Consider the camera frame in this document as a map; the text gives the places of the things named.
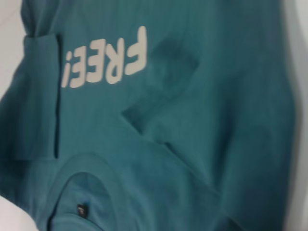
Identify blue shirt with FREE print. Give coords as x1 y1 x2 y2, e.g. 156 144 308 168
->
0 0 308 231

